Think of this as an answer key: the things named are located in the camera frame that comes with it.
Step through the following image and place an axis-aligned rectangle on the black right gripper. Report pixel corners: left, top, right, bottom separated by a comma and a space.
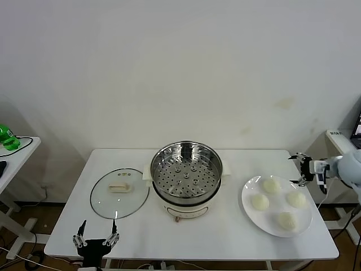
288, 152, 314, 186

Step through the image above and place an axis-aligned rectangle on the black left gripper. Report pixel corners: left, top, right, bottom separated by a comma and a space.
72, 218, 121, 268

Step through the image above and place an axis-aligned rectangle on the white steamed baozi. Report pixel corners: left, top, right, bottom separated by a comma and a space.
250, 194, 270, 211
277, 212, 299, 233
286, 191, 307, 209
262, 178, 281, 194

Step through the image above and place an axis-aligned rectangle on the round glass pot lid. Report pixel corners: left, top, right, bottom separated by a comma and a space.
90, 168, 150, 220

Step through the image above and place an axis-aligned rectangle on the stainless steel steamer basket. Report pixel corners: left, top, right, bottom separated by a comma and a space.
142, 139, 234, 206

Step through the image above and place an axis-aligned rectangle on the white side desk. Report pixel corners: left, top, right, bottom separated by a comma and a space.
0, 136, 42, 260
324, 129, 361, 246

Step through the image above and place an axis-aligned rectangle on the white round plate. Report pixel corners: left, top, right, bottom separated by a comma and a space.
241, 174, 314, 238

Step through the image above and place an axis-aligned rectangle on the green plastic bottle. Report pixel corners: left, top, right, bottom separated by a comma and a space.
0, 123, 22, 150

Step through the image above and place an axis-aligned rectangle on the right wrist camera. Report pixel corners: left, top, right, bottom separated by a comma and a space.
309, 159, 330, 195

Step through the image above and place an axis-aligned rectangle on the thin white cable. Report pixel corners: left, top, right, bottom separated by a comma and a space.
315, 180, 331, 210

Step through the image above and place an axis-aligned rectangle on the black hanging cable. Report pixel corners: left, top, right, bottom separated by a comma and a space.
335, 202, 361, 241

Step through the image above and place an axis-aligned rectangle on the thin black desk cable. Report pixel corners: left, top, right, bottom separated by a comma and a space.
0, 137, 32, 158

